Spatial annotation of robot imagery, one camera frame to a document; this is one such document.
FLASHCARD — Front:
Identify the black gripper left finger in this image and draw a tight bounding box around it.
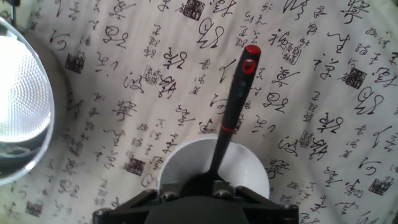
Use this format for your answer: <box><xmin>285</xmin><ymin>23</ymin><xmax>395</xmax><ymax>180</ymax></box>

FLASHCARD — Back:
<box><xmin>124</xmin><ymin>182</ymin><xmax>181</xmax><ymax>214</ymax></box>

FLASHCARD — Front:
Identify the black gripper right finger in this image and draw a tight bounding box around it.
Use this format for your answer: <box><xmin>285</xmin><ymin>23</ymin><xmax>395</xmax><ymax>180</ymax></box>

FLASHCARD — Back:
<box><xmin>213</xmin><ymin>180</ymin><xmax>299</xmax><ymax>215</ymax></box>

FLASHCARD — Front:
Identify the black ladle with red tip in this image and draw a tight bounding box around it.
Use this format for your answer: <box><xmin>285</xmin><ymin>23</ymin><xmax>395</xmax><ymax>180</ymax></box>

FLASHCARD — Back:
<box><xmin>180</xmin><ymin>44</ymin><xmax>262</xmax><ymax>197</ymax></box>

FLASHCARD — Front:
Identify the white ceramic bowl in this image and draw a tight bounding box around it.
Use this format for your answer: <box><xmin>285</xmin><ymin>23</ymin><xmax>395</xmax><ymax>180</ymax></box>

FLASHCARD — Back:
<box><xmin>157</xmin><ymin>138</ymin><xmax>271</xmax><ymax>200</ymax></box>

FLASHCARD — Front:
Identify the beige calligraphy tablecloth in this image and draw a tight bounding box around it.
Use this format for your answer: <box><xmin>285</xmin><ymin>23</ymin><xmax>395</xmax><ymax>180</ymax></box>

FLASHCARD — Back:
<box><xmin>0</xmin><ymin>0</ymin><xmax>398</xmax><ymax>224</ymax></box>

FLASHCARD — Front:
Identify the steel pot with black handles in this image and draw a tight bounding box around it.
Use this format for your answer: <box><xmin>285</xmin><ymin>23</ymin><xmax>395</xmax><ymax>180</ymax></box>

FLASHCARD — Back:
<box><xmin>0</xmin><ymin>0</ymin><xmax>56</xmax><ymax>187</ymax></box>

